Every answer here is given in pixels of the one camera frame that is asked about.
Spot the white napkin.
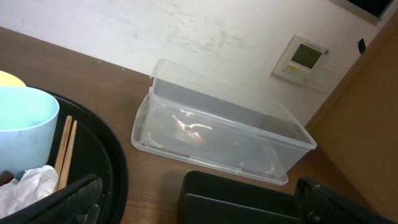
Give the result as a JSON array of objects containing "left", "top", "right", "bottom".
[{"left": 0, "top": 165, "right": 58, "bottom": 218}]

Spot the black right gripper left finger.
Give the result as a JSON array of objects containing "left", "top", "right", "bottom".
[{"left": 1, "top": 174, "right": 103, "bottom": 224}]

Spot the light blue cup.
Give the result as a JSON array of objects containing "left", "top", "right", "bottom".
[{"left": 1, "top": 86, "right": 60, "bottom": 179}]

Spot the round black serving tray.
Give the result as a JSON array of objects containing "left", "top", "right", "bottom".
[{"left": 27, "top": 86, "right": 129, "bottom": 224}]

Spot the wall control panel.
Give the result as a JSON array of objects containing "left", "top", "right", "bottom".
[{"left": 273, "top": 35, "right": 339, "bottom": 92}]

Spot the wooden chopstick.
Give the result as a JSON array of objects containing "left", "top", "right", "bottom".
[
  {"left": 57, "top": 120, "right": 78, "bottom": 190},
  {"left": 54, "top": 115, "right": 72, "bottom": 192}
]

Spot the yellow bowl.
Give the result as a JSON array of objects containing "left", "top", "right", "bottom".
[{"left": 0, "top": 71, "right": 26, "bottom": 86}]

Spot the clear plastic bin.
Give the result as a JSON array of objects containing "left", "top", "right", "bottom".
[{"left": 131, "top": 59, "right": 317, "bottom": 185}]

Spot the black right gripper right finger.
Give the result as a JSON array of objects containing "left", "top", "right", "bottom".
[{"left": 294, "top": 177, "right": 394, "bottom": 224}]

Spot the black rectangular tray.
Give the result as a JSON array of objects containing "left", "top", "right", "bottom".
[{"left": 177, "top": 170, "right": 300, "bottom": 224}]

